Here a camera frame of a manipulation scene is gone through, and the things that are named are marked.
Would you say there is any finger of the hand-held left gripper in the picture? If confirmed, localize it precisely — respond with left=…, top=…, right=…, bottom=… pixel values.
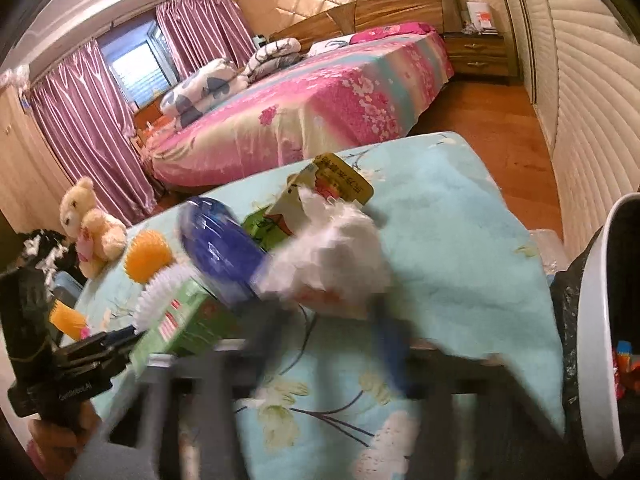
left=102, top=326, right=143, bottom=361

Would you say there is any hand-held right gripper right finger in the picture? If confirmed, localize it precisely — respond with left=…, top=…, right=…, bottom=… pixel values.
left=370, top=305, right=576, bottom=480

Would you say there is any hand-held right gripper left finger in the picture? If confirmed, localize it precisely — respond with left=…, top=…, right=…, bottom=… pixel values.
left=75, top=300, right=296, bottom=480

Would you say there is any green carton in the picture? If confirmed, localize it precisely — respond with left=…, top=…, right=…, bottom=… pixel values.
left=127, top=277, right=261, bottom=371

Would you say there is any white tissue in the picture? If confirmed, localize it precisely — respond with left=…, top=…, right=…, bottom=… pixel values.
left=257, top=187, right=393, bottom=321

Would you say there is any blue plastic wrapper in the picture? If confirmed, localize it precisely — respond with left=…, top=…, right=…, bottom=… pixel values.
left=177, top=196, right=271, bottom=308

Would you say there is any green spout pouch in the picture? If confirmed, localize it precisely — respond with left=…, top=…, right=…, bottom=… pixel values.
left=242, top=170, right=321, bottom=253

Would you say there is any white trash bin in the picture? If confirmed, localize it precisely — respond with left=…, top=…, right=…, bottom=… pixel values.
left=575, top=192, right=640, bottom=480

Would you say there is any person's left hand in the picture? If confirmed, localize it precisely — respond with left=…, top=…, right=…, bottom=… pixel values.
left=27, top=402, right=108, bottom=480

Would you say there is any white pleated paper liner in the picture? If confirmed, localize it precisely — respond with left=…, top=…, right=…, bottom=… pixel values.
left=135, top=262, right=193, bottom=331

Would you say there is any blue storage box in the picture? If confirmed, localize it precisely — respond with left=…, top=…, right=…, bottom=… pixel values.
left=50, top=270, right=86, bottom=311

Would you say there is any orange spiky ball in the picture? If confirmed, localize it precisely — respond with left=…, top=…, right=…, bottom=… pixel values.
left=124, top=230, right=173, bottom=283

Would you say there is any cream teddy bear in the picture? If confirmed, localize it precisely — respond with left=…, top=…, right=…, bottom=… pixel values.
left=59, top=176, right=128, bottom=280

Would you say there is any pile of clothes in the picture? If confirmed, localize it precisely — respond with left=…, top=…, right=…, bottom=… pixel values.
left=15, top=227, right=83, bottom=281

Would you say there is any gold snack packet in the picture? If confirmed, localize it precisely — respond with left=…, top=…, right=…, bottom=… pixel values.
left=307, top=152, right=375, bottom=208

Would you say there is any black bin bag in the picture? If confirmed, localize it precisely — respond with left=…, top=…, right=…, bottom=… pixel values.
left=550, top=210, right=640, bottom=480

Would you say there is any light wooden wardrobe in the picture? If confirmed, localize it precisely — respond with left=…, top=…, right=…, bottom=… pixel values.
left=0, top=77, right=76, bottom=233

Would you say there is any wide pink curtain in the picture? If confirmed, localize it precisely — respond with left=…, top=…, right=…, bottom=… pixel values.
left=27, top=37, right=158, bottom=226

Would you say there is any bed with pink floral sheet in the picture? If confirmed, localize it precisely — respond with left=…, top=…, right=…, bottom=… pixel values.
left=142, top=30, right=456, bottom=193

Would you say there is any wooden window cabinet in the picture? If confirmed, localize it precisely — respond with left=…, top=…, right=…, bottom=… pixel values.
left=135, top=97, right=176, bottom=131

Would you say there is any large folded heart print quilt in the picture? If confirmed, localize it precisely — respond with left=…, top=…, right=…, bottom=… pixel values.
left=160, top=57, right=246, bottom=128

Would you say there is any small folded heart print quilt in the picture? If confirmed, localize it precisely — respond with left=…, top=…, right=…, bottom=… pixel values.
left=242, top=37, right=303, bottom=81

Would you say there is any window with blinds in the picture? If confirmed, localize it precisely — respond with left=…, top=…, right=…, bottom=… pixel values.
left=97, top=17, right=178, bottom=111

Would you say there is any plastic bag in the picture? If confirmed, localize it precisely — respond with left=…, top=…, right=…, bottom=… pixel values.
left=0, top=65, right=31, bottom=91

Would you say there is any white pillow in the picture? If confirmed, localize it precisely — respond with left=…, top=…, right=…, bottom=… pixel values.
left=307, top=36, right=358, bottom=58

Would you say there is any wooden nightstand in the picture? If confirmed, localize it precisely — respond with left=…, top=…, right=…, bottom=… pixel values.
left=442, top=30, right=521, bottom=81

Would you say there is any narrow pink curtain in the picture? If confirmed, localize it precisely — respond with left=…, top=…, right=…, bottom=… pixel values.
left=155, top=0, right=256, bottom=81

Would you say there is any pink pillow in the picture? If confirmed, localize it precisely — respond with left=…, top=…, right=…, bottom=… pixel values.
left=349, top=21, right=436, bottom=46

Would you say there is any white louvred wardrobe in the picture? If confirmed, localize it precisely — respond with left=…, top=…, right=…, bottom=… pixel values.
left=500, top=0, right=640, bottom=246

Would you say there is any wooden headboard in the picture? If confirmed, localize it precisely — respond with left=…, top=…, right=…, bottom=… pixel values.
left=267, top=0, right=463, bottom=43

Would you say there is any white box with orange label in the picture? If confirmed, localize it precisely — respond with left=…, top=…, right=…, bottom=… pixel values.
left=465, top=0, right=496, bottom=31

